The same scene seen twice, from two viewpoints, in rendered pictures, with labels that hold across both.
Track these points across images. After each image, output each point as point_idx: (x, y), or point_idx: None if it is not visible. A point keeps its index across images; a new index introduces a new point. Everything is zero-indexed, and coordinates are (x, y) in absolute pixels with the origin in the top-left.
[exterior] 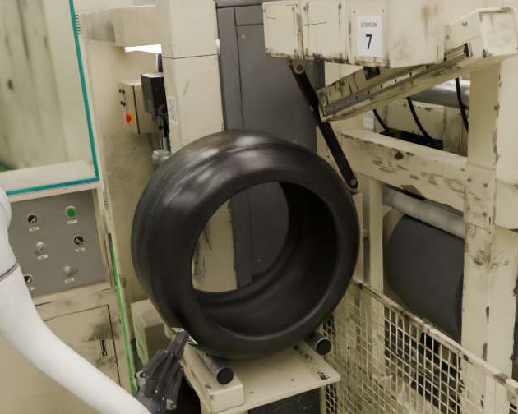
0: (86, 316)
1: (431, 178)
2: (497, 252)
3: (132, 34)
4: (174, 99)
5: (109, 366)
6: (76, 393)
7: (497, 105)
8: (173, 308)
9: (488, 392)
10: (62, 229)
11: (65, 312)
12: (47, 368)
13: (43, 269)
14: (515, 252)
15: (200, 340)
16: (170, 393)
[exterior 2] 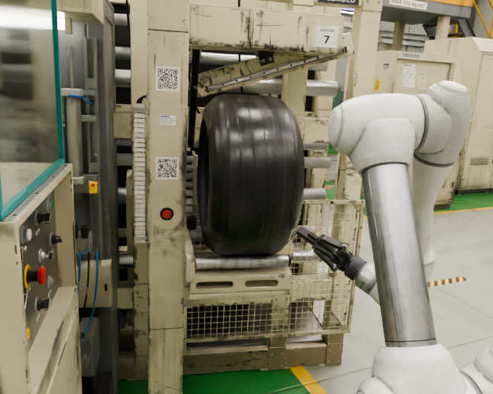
0: (73, 327)
1: None
2: None
3: (93, 1)
4: (179, 69)
5: (79, 380)
6: (431, 225)
7: (306, 82)
8: (299, 212)
9: (343, 213)
10: (46, 228)
11: (67, 329)
12: (433, 213)
13: (41, 285)
14: None
15: None
16: (331, 261)
